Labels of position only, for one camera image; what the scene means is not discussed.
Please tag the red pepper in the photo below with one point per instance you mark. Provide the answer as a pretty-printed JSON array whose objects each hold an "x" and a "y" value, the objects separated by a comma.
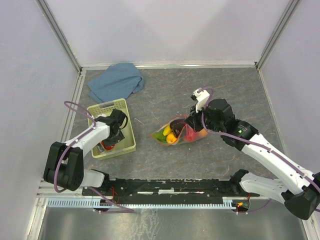
[{"x": 107, "y": 147}]

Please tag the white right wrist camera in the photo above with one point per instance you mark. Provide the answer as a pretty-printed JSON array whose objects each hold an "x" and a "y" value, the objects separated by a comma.
[{"x": 202, "y": 96}]

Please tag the purple eggplant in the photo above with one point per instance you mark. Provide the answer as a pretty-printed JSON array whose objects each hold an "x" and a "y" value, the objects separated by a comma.
[{"x": 176, "y": 122}]

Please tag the clear zip top bag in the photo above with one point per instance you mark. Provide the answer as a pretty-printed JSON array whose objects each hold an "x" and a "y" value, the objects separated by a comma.
[{"x": 180, "y": 138}]

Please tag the small orange fruit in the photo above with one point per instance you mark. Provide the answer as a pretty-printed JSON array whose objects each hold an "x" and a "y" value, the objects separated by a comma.
[{"x": 170, "y": 138}]

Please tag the orange peach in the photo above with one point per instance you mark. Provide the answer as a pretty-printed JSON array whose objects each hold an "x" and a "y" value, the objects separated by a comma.
[{"x": 203, "y": 133}]

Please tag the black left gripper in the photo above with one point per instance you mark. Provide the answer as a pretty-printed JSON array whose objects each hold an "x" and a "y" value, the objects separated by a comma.
[{"x": 116, "y": 139}]

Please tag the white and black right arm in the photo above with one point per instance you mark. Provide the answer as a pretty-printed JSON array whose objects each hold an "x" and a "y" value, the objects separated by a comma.
[{"x": 295, "y": 186}]

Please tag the green lettuce leaves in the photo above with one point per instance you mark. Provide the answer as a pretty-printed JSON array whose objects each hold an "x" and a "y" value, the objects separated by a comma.
[{"x": 159, "y": 136}]

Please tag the dark purple fruit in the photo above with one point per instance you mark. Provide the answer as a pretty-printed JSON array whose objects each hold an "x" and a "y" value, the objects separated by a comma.
[{"x": 177, "y": 130}]

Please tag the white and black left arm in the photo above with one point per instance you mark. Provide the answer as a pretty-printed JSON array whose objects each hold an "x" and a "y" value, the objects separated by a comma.
[{"x": 65, "y": 162}]

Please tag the pale green perforated basket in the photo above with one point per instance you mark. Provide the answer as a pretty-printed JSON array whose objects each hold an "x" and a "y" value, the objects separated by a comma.
[{"x": 128, "y": 144}]

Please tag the red apple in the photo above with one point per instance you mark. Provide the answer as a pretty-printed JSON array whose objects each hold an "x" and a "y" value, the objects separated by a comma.
[{"x": 190, "y": 135}]

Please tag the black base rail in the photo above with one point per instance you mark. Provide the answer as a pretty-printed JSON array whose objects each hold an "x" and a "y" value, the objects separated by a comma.
[{"x": 172, "y": 191}]

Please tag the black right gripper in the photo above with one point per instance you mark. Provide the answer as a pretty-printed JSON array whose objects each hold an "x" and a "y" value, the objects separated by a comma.
[{"x": 192, "y": 120}]

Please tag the blue cloth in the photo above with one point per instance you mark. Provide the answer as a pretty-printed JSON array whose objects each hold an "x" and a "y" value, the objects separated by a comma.
[{"x": 118, "y": 81}]

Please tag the yellow banana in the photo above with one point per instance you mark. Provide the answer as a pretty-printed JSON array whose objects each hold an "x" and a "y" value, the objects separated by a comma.
[{"x": 167, "y": 130}]

